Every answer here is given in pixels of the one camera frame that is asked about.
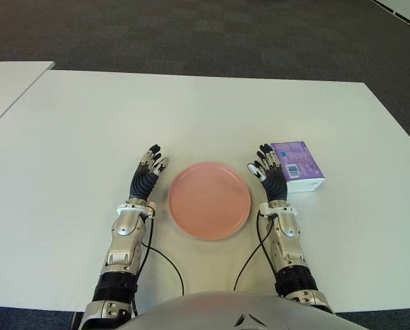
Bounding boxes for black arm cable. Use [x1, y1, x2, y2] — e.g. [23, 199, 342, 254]
[234, 209, 279, 293]
[131, 212, 186, 316]

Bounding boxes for silver robot torso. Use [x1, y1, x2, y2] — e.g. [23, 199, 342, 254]
[117, 291, 364, 330]

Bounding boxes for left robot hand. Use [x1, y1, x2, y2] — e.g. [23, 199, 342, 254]
[127, 143, 170, 202]

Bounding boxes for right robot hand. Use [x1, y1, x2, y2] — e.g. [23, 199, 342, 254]
[247, 143, 290, 204]

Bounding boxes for purple tissue paper pack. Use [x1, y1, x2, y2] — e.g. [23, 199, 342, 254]
[270, 140, 327, 194]

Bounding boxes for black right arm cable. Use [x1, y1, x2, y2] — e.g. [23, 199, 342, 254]
[234, 209, 279, 293]

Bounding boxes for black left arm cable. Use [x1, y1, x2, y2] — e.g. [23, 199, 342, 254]
[131, 212, 186, 316]

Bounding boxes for white panel with black slots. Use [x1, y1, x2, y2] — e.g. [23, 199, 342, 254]
[369, 0, 410, 32]

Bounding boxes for pink round plate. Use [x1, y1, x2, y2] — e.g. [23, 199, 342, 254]
[167, 162, 253, 241]

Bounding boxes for white neighbouring table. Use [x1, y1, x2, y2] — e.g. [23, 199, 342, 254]
[0, 60, 56, 135]

